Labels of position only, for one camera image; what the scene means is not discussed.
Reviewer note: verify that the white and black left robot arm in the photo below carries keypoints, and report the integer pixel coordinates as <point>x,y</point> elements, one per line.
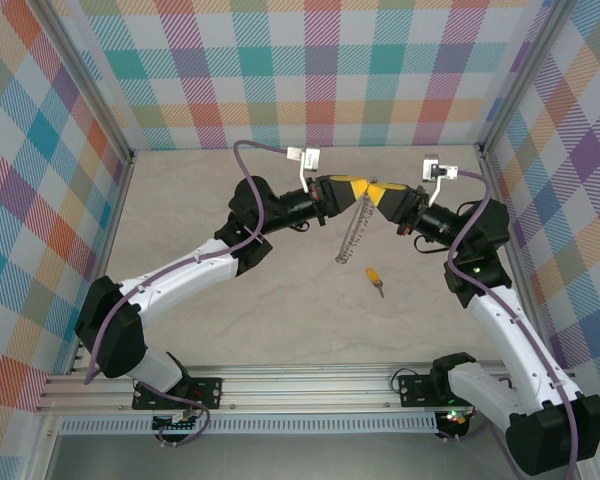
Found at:
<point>180,275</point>

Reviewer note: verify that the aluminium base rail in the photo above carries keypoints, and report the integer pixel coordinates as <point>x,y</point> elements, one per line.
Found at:
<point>305,385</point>

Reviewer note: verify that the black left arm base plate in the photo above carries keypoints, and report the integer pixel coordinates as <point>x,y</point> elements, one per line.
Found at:
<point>210,392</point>

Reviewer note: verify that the aluminium corner post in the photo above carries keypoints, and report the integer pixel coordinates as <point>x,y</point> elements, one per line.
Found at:
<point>94,75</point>
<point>519,75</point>

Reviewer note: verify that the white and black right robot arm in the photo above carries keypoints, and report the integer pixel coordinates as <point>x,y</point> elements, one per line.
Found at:
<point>515,340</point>

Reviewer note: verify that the aluminium side rail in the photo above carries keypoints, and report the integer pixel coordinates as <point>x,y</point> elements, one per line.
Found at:
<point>487,167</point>
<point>121,197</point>

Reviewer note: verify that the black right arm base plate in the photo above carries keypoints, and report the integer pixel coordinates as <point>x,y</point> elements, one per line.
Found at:
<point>415,390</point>

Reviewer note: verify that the small electronics board with LEDs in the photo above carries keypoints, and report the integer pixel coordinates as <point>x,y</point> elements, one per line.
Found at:
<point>455,417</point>

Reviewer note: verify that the grey metal panel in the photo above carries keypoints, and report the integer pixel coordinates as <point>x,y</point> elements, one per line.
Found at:
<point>305,457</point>

